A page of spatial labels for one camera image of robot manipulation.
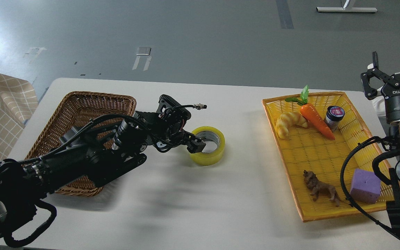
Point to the brown wicker basket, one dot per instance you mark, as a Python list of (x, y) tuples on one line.
[(77, 108)]

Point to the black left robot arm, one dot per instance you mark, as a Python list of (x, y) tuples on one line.
[(104, 149)]

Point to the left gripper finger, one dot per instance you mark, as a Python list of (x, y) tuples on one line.
[(193, 143)]

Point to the small dark jar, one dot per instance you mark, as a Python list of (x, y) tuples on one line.
[(333, 117)]

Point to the white metal stand base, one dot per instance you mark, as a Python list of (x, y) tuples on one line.
[(347, 6)]

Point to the purple foam block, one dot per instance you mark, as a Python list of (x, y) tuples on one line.
[(365, 186)]

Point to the beige checkered cloth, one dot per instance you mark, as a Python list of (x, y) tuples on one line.
[(18, 102)]

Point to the orange toy carrot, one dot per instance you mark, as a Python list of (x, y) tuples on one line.
[(309, 112)]

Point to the toy croissant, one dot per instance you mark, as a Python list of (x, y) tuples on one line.
[(287, 120)]

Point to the yellow plastic woven tray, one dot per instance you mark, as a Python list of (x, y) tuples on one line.
[(308, 149)]

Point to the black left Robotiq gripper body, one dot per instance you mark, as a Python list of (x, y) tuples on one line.
[(165, 130)]

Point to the yellow tape roll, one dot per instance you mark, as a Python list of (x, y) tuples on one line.
[(210, 134)]

